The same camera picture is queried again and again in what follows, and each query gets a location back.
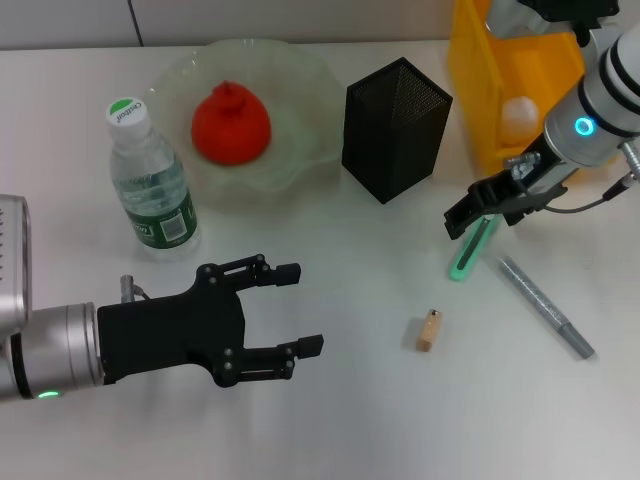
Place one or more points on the green glass fruit plate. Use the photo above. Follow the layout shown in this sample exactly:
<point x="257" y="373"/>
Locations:
<point x="300" y="100"/>

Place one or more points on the clear green-label water bottle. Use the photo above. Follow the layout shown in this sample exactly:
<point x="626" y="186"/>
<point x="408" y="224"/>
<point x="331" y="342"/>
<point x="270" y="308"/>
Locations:
<point x="155" y="200"/>

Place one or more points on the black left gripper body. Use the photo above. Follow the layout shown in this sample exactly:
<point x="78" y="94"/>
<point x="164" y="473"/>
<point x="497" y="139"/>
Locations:
<point x="170" y="330"/>

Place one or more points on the yellow plastic storage bin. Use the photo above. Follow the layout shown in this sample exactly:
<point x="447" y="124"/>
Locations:
<point x="480" y="100"/>

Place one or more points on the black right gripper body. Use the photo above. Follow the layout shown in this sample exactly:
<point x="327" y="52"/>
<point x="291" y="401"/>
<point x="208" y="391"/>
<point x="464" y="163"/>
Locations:
<point x="540" y="180"/>

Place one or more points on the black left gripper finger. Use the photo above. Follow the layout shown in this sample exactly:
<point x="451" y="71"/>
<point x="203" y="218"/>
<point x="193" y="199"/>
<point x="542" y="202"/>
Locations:
<point x="310" y="346"/>
<point x="287" y="274"/>

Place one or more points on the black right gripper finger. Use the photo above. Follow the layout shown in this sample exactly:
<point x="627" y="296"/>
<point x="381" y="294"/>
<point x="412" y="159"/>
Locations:
<point x="465" y="217"/>
<point x="520" y="215"/>

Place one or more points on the black mesh pen holder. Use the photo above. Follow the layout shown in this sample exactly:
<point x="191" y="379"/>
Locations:
<point x="395" y="135"/>

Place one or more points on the grey marker pen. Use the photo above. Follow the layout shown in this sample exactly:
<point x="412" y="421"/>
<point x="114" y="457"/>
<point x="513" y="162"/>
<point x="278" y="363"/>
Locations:
<point x="545" y="305"/>

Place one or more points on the green utility knife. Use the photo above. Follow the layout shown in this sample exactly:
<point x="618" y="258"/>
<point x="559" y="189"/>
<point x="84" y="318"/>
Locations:
<point x="462" y="265"/>

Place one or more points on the white paper ball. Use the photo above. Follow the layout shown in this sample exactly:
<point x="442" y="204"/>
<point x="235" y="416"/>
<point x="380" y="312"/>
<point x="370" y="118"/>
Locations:
<point x="520" y="120"/>

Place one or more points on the small wooden usb stick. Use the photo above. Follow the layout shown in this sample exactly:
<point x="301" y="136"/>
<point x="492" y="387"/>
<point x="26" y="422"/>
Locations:
<point x="428" y="332"/>

